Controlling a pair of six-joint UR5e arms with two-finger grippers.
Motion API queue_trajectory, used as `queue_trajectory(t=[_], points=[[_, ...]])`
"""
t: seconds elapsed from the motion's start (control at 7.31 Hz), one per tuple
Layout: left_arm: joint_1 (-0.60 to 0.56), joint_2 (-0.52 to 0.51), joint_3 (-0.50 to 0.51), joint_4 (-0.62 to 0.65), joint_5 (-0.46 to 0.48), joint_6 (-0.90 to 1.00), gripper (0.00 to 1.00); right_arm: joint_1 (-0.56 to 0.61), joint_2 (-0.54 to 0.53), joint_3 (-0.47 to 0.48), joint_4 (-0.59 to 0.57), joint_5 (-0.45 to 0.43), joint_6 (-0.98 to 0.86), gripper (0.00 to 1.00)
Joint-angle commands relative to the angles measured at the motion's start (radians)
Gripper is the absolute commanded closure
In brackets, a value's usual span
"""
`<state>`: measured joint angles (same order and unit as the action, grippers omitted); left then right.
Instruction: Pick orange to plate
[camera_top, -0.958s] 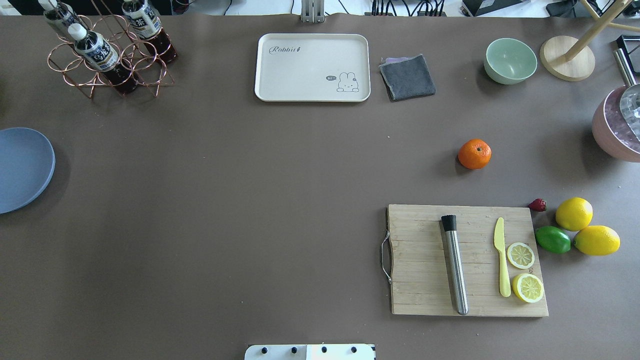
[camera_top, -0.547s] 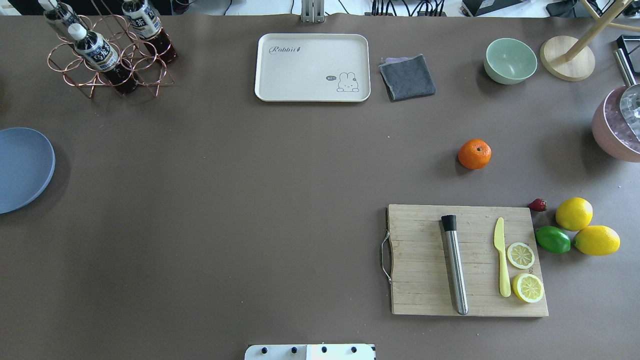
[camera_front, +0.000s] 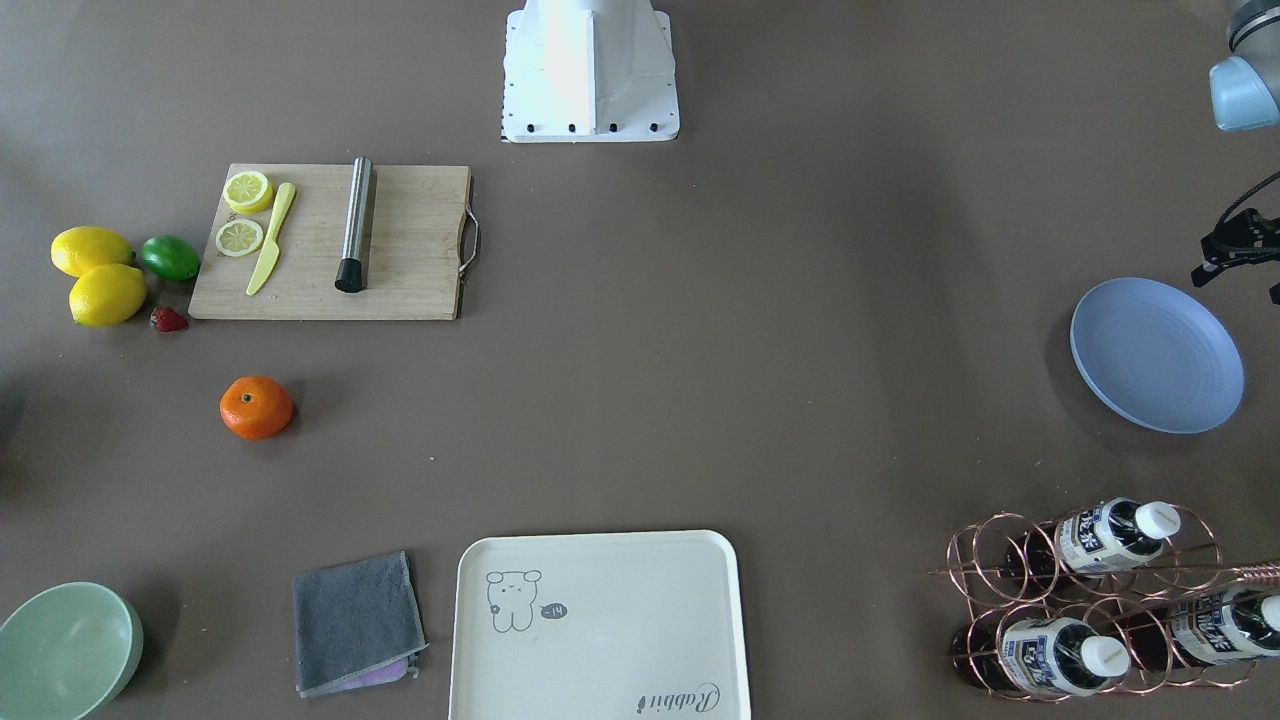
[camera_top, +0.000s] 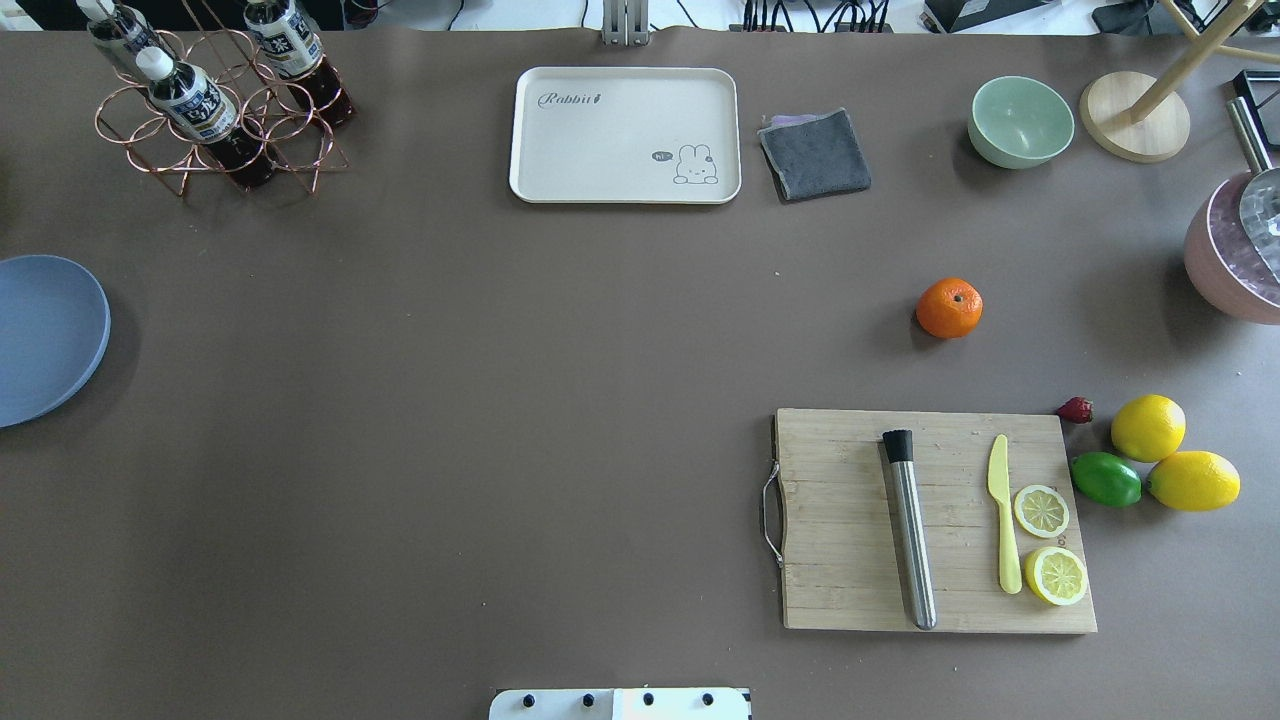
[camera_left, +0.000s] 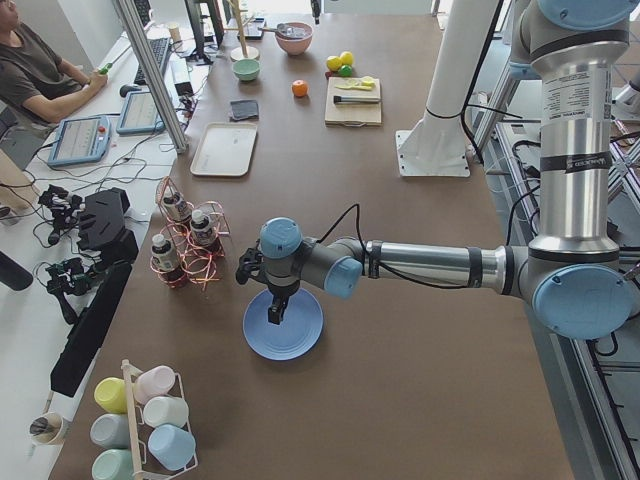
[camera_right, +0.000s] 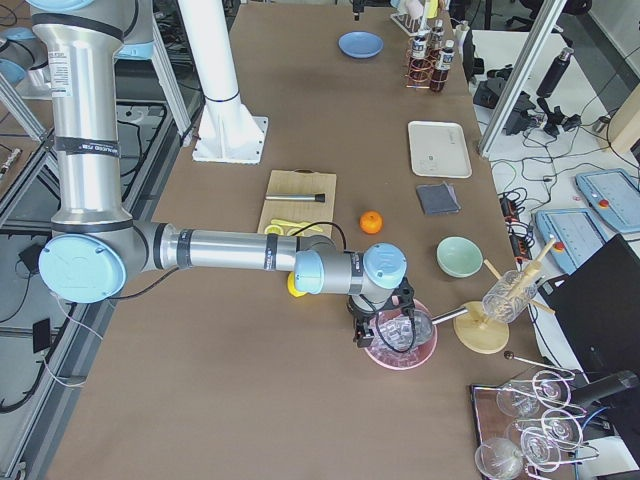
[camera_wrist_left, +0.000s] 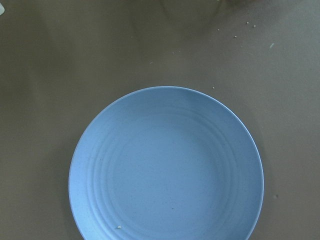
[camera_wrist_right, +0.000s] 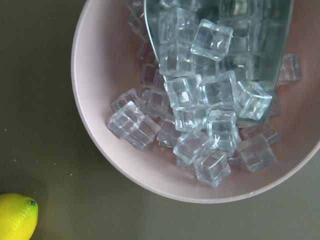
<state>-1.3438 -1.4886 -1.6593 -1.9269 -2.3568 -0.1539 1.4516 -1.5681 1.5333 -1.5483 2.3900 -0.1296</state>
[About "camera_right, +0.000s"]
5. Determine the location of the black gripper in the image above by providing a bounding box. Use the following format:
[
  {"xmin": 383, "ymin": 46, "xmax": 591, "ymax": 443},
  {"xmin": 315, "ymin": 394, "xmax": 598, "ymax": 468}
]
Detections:
[{"xmin": 347, "ymin": 277, "xmax": 415, "ymax": 348}]

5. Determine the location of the orange mandarin fruit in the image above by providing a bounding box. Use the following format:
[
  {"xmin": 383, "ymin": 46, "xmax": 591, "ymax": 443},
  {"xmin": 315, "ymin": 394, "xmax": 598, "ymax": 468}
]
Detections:
[{"xmin": 359, "ymin": 210, "xmax": 384, "ymax": 235}]

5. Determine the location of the blue round plate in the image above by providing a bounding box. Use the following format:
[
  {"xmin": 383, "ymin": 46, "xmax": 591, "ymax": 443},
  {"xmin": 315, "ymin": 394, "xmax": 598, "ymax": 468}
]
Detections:
[{"xmin": 338, "ymin": 31, "xmax": 384, "ymax": 59}]

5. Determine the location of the pink bowl with ice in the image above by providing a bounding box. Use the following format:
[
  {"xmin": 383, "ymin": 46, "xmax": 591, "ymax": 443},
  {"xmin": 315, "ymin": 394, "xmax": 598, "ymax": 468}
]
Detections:
[{"xmin": 365, "ymin": 300, "xmax": 438, "ymax": 370}]

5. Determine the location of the steel ice scoop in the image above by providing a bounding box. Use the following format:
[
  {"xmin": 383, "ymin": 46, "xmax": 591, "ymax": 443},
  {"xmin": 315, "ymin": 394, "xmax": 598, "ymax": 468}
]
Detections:
[{"xmin": 376, "ymin": 307, "xmax": 468, "ymax": 353}]

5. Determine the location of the yellow lemon lower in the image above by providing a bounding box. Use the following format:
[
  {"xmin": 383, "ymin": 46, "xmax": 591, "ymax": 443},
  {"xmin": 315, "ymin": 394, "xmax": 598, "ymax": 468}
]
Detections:
[{"xmin": 286, "ymin": 272, "xmax": 306, "ymax": 298}]

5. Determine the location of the wooden cup tree stand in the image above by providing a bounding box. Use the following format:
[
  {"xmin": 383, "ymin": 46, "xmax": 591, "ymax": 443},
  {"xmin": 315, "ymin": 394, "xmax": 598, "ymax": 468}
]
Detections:
[{"xmin": 454, "ymin": 237, "xmax": 555, "ymax": 354}]

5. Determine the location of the mint green bowl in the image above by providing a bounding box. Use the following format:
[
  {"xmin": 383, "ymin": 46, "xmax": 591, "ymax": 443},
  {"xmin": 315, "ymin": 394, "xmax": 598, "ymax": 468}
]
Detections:
[{"xmin": 436, "ymin": 236, "xmax": 484, "ymax": 278}]

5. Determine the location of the lemon half upper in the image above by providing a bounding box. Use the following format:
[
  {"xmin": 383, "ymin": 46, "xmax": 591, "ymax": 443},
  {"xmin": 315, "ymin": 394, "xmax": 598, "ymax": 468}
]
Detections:
[{"xmin": 264, "ymin": 224, "xmax": 284, "ymax": 235}]

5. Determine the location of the yellow plastic knife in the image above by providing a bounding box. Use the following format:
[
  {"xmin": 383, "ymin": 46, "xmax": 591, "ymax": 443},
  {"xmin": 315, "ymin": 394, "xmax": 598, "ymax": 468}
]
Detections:
[{"xmin": 269, "ymin": 218, "xmax": 323, "ymax": 232}]

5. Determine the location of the steel muddler black tip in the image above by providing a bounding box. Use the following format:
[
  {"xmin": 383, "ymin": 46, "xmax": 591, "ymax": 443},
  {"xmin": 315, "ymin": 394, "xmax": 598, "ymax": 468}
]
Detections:
[{"xmin": 265, "ymin": 193, "xmax": 326, "ymax": 203}]

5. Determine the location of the grey folded cloth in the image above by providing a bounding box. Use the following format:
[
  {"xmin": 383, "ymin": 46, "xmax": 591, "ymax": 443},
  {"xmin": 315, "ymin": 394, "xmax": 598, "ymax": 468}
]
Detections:
[{"xmin": 416, "ymin": 182, "xmax": 461, "ymax": 215}]

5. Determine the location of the glass cup on stand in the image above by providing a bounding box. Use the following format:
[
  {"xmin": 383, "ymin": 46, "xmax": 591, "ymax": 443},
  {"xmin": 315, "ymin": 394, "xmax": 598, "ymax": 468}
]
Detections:
[{"xmin": 482, "ymin": 270, "xmax": 537, "ymax": 324}]

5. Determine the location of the wooden cutting board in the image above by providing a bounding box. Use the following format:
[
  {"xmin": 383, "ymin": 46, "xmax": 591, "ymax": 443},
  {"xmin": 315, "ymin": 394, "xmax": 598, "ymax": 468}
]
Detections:
[{"xmin": 257, "ymin": 170, "xmax": 337, "ymax": 233}]

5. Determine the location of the wine glass rack tray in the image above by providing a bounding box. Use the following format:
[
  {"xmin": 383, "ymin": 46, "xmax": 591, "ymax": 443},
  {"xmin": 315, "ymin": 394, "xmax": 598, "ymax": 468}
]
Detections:
[{"xmin": 469, "ymin": 367, "xmax": 599, "ymax": 479}]

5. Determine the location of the cream rabbit tray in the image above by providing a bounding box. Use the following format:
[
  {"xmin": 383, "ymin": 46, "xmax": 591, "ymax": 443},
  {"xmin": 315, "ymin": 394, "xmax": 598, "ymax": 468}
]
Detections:
[{"xmin": 408, "ymin": 120, "xmax": 472, "ymax": 179}]

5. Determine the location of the blue teach pendant near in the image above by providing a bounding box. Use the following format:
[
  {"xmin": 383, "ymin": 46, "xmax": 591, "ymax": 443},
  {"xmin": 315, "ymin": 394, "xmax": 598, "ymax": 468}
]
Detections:
[{"xmin": 535, "ymin": 208, "xmax": 609, "ymax": 274}]

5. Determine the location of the blue teach pendant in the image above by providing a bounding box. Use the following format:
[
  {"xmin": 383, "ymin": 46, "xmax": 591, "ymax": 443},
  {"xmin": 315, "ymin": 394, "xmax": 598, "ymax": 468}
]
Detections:
[
  {"xmin": 535, "ymin": 208, "xmax": 609, "ymax": 274},
  {"xmin": 575, "ymin": 169, "xmax": 640, "ymax": 234}
]

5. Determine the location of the black laptop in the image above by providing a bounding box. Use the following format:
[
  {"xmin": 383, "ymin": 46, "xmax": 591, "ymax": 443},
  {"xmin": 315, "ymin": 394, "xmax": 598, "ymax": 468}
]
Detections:
[{"xmin": 539, "ymin": 234, "xmax": 639, "ymax": 373}]

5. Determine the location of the tea bottle right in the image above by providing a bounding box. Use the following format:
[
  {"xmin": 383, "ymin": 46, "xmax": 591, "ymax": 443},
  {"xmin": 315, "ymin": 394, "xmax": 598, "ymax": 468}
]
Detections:
[{"xmin": 429, "ymin": 40, "xmax": 455, "ymax": 93}]

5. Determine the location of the tea bottle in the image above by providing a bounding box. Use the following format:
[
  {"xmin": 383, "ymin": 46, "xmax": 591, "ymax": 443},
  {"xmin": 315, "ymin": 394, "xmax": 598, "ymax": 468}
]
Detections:
[
  {"xmin": 408, "ymin": 28, "xmax": 430, "ymax": 85},
  {"xmin": 431, "ymin": 19, "xmax": 444, "ymax": 51},
  {"xmin": 429, "ymin": 40, "xmax": 455, "ymax": 93}
]

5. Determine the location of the tea bottle middle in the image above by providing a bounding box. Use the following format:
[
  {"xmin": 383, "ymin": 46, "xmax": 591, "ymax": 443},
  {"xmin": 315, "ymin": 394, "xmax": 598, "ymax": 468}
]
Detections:
[{"xmin": 408, "ymin": 28, "xmax": 430, "ymax": 85}]

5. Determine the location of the blue teach pendant far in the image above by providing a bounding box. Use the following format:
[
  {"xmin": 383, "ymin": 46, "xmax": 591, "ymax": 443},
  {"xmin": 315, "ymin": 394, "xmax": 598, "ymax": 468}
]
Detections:
[{"xmin": 575, "ymin": 169, "xmax": 640, "ymax": 234}]

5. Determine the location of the tea bottle left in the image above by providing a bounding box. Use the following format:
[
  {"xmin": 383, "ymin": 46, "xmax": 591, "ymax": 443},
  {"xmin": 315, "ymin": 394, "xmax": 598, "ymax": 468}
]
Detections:
[{"xmin": 431, "ymin": 19, "xmax": 444, "ymax": 51}]

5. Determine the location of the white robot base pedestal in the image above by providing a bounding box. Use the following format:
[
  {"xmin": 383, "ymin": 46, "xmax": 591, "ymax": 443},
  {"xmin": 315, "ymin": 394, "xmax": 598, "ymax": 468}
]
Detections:
[{"xmin": 179, "ymin": 0, "xmax": 268, "ymax": 165}]

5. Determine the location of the copper wire bottle rack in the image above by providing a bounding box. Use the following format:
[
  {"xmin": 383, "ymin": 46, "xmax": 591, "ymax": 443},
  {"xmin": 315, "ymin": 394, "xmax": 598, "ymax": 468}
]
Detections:
[{"xmin": 405, "ymin": 36, "xmax": 454, "ymax": 93}]

